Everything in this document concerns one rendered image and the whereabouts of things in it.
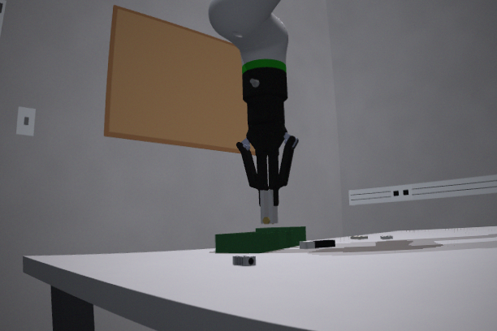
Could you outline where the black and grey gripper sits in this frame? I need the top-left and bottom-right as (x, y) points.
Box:
(236, 96), (299, 224)

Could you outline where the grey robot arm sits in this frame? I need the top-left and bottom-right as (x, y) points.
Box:
(209, 0), (288, 103)

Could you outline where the green three-compartment bin rack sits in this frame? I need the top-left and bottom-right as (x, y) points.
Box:
(215, 226), (306, 253)

